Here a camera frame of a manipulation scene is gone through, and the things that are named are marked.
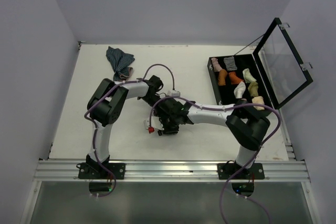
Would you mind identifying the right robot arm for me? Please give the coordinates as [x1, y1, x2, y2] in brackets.
[151, 98, 270, 178]

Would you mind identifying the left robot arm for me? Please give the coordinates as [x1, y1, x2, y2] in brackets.
[85, 76, 163, 178]

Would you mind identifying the striped blue cloth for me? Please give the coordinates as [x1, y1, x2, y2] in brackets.
[106, 46, 135, 81]

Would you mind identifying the brown rolled sock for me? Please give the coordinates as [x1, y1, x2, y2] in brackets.
[217, 69, 227, 86]

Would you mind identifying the pink rolled sock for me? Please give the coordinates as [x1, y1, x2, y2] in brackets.
[211, 58, 222, 72]

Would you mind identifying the white rolled sock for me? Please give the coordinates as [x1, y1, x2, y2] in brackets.
[234, 81, 246, 99]

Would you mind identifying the orange rolled sock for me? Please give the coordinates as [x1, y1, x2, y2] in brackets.
[228, 71, 244, 85]

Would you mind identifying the black storage box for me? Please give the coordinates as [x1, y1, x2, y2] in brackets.
[207, 55, 273, 107]

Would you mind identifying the grey striped rolled sock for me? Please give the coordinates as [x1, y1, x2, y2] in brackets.
[223, 56, 237, 71]

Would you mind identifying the pale green rolled sock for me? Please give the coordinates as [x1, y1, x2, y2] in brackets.
[243, 68, 257, 83]

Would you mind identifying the olive rolled sock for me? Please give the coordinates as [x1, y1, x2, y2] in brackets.
[248, 81, 259, 98]

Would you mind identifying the cream rolled sock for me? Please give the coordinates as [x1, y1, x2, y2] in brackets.
[251, 96, 265, 111]

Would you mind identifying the glass box lid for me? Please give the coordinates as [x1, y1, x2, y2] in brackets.
[253, 17, 313, 109]

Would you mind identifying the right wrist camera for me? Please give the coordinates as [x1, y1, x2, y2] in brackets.
[143, 116, 163, 133]

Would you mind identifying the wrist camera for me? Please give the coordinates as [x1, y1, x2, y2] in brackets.
[167, 90, 181, 97]
[143, 116, 163, 133]

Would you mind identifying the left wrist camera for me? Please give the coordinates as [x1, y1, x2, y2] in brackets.
[167, 90, 181, 97]

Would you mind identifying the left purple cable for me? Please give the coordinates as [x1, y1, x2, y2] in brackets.
[83, 63, 176, 197]

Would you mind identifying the purple cable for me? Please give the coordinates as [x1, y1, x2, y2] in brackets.
[149, 97, 281, 224]
[83, 63, 176, 197]

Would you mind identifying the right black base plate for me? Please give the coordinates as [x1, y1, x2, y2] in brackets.
[217, 158, 264, 180]

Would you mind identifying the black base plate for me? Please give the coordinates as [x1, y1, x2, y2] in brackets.
[76, 156, 126, 179]
[217, 158, 264, 180]

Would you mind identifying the aluminium rail frame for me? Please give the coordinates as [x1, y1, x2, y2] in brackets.
[20, 159, 321, 223]

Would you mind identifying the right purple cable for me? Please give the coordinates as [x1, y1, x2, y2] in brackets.
[149, 97, 281, 224]

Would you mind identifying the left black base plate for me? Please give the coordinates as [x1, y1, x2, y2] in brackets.
[76, 156, 126, 179]

